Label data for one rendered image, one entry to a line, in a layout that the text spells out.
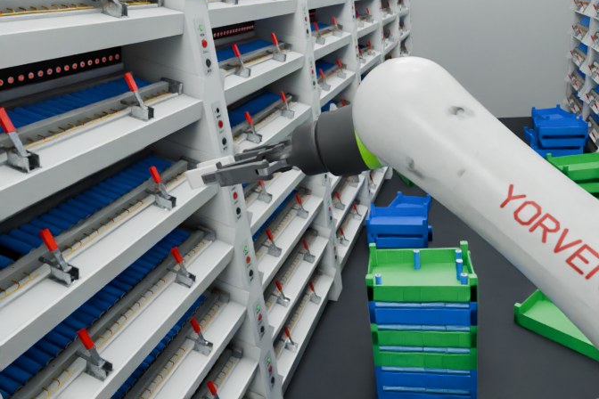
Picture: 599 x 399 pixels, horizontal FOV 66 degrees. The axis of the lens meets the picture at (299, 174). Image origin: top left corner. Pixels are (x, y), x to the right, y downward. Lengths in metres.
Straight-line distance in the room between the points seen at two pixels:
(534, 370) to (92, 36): 1.61
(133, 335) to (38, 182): 0.37
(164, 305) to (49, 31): 0.56
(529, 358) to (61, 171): 1.58
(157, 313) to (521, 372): 1.24
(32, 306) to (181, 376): 0.45
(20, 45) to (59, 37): 0.07
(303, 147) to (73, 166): 0.37
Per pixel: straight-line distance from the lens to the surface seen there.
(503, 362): 1.83
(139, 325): 0.99
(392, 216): 2.56
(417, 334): 1.47
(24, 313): 0.78
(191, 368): 1.15
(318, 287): 1.95
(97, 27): 0.86
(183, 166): 1.11
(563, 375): 1.83
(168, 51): 1.10
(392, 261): 1.55
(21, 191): 0.74
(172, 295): 1.04
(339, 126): 0.59
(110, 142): 0.84
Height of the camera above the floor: 1.23
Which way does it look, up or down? 20 degrees down
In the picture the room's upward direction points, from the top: 8 degrees counter-clockwise
